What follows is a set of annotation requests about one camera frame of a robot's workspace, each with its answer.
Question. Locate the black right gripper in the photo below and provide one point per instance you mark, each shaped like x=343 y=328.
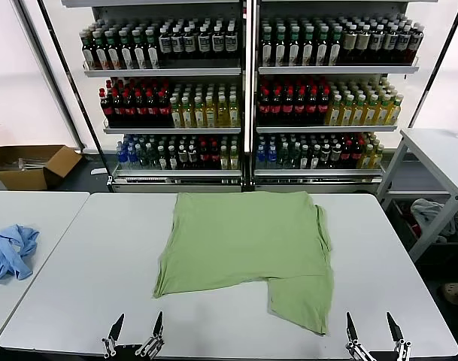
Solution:
x=383 y=357

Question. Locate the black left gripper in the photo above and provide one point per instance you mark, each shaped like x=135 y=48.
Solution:
x=125 y=351

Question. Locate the light green polo shirt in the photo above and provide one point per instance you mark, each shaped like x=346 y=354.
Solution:
x=243 y=240

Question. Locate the beige clog shoe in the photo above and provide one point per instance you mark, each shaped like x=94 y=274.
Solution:
x=456 y=293

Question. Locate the dark plastic storage crate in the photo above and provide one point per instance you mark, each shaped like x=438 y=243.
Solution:
x=446 y=250

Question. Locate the red garment in crate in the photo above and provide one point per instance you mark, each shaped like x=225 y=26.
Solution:
x=414 y=227

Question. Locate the grey white cloth pile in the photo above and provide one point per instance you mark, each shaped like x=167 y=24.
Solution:
x=428 y=212

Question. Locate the crumpled light blue garment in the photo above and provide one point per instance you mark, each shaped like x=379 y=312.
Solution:
x=10 y=255

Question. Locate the white floor scrap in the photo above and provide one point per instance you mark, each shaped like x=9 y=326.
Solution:
x=97 y=171

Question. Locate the yellow juice bottle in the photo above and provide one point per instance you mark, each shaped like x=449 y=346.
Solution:
x=366 y=159
x=234 y=159
x=372 y=113
x=176 y=114
x=187 y=114
x=377 y=158
x=234 y=114
x=224 y=159
x=223 y=114
x=395 y=112
x=360 y=113
x=384 y=113
x=335 y=113
x=211 y=114
x=347 y=113
x=199 y=114

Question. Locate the white cap dark drink bottle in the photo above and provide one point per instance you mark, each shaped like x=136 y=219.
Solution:
x=314 y=159
x=190 y=44
x=182 y=158
x=390 y=41
x=204 y=43
x=193 y=158
x=335 y=156
x=165 y=44
x=325 y=156
x=231 y=42
x=305 y=159
x=162 y=159
x=377 y=41
x=403 y=41
x=218 y=43
x=177 y=44
x=416 y=40
x=172 y=159

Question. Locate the green tinted water bottle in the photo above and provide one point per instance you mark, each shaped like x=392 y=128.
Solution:
x=142 y=158
x=295 y=158
x=284 y=157
x=152 y=158

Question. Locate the blue water bottle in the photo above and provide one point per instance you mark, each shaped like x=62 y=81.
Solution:
x=120 y=158
x=131 y=158
x=272 y=158
x=261 y=158

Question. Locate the red cap cola bottle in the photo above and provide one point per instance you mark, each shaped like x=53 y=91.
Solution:
x=164 y=110
x=152 y=110
x=203 y=158
x=107 y=109
x=276 y=108
x=323 y=108
x=356 y=156
x=346 y=156
x=288 y=108
x=118 y=110
x=300 y=108
x=213 y=158
x=129 y=110
x=140 y=110
x=265 y=108
x=312 y=108

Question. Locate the open cardboard box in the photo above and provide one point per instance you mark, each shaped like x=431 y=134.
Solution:
x=59 y=165

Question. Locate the white side table with legs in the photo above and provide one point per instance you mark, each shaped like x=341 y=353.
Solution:
x=439 y=158

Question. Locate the clear plastic packaging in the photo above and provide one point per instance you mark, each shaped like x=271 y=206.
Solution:
x=33 y=162

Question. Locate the white metal beverage shelf rack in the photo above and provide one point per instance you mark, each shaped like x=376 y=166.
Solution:
x=161 y=71
x=337 y=69

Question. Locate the green cap dark tea bottle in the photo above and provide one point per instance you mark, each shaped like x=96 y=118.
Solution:
x=126 y=52
x=267 y=49
x=294 y=49
x=308 y=49
x=101 y=52
x=88 y=52
x=335 y=49
x=113 y=52
x=280 y=49
x=152 y=52
x=322 y=49
x=139 y=52

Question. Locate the white cap beige label bottle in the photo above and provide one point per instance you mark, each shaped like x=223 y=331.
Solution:
x=363 y=41
x=350 y=41

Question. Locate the black window frame post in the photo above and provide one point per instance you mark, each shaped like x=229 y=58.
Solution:
x=69 y=75
x=50 y=75
x=434 y=73

